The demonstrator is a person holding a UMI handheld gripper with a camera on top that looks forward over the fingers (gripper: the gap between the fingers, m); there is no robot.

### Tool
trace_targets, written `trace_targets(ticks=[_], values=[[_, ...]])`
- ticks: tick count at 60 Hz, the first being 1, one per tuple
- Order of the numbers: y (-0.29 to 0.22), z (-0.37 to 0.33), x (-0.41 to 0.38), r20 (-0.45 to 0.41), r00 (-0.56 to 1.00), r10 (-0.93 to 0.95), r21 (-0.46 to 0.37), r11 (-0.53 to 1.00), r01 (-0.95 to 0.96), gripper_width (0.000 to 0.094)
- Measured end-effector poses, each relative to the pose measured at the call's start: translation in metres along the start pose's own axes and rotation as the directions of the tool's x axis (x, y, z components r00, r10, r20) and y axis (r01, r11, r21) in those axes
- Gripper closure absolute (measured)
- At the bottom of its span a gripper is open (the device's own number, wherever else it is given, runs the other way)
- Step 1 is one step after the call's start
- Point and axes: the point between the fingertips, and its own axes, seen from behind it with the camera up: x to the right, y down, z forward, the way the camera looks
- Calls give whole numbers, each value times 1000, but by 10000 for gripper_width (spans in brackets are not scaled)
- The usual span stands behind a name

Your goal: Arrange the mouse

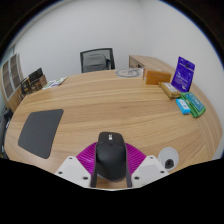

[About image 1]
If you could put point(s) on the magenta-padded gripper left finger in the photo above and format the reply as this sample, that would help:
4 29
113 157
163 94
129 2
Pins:
85 160

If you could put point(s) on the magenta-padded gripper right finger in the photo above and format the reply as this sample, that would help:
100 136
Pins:
137 160

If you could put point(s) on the black computer mouse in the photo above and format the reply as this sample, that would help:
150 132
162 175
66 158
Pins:
111 156

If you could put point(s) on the dark grey mouse pad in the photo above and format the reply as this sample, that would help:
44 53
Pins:
40 132

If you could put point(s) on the small blue box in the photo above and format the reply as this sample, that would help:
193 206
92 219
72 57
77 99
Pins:
183 106

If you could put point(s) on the small tan box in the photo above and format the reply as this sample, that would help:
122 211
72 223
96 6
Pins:
169 90

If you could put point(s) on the green flat box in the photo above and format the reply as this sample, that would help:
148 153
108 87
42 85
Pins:
194 104

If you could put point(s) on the white and green leaflet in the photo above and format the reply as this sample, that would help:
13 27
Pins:
54 83

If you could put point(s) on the orange-brown cardboard box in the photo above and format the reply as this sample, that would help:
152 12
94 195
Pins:
157 77

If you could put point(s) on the large brown printed box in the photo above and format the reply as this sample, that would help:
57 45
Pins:
39 84

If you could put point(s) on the black padded office chair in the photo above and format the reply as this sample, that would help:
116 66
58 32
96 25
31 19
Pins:
4 120

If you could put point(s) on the small brown printed box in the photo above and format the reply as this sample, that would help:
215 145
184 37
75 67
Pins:
25 86

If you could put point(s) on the purple standing card package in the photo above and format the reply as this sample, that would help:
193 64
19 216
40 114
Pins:
183 74

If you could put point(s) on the black printed box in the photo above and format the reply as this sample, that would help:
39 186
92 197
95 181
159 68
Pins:
35 74

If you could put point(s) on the wooden side desk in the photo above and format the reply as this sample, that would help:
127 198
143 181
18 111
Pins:
150 62

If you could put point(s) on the black mesh office chair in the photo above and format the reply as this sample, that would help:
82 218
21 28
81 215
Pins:
96 60

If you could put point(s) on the wooden shelf unit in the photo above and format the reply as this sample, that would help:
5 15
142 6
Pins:
9 80

